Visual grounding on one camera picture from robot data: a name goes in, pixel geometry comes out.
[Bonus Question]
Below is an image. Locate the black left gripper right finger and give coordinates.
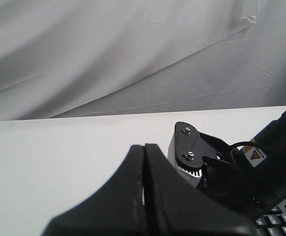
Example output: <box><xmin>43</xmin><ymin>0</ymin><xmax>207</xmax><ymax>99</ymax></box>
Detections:
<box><xmin>144</xmin><ymin>144</ymin><xmax>256</xmax><ymax>236</ymax></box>

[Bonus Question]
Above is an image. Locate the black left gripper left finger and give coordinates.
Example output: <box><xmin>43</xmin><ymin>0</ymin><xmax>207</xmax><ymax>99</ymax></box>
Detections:
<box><xmin>43</xmin><ymin>145</ymin><xmax>146</xmax><ymax>236</ymax></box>

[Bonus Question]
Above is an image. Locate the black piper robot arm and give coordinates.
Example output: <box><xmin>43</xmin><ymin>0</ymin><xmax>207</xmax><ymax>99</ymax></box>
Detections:
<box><xmin>43</xmin><ymin>111</ymin><xmax>286</xmax><ymax>236</ymax></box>

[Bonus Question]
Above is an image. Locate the black acer keyboard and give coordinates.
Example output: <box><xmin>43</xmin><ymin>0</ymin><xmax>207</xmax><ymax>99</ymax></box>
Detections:
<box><xmin>255</xmin><ymin>200</ymin><xmax>286</xmax><ymax>236</ymax></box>

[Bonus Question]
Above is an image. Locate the grey backdrop cloth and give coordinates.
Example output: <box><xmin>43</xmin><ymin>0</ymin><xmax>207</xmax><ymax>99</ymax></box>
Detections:
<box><xmin>0</xmin><ymin>0</ymin><xmax>286</xmax><ymax>121</ymax></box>

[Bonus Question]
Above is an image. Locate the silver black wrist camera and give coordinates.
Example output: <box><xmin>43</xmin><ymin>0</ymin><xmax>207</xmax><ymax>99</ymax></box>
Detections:
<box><xmin>167</xmin><ymin>121</ymin><xmax>203</xmax><ymax>187</ymax></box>

